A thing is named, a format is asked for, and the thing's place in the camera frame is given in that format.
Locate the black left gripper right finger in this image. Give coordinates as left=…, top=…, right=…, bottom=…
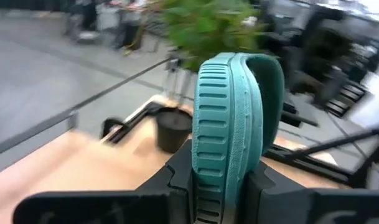
left=242, top=161, right=379, bottom=224

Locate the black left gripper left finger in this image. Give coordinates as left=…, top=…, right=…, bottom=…
left=12, top=139, right=195, bottom=224

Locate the teal rubber slide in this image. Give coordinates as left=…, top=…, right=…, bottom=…
left=191, top=52, right=286, bottom=224

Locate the black plant pot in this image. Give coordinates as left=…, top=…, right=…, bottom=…
left=154, top=107, right=193, bottom=154

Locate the backlit keyboard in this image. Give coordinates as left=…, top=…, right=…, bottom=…
left=324, top=79, right=369, bottom=119

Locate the person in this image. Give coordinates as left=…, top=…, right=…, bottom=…
left=64, top=0, right=100, bottom=44
left=114, top=0, right=146, bottom=55

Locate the green leafy plant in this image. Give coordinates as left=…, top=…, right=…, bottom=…
left=157, top=0, right=271, bottom=72

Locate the black aluminium table frame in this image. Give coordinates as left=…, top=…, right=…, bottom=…
left=100, top=99, right=379, bottom=190

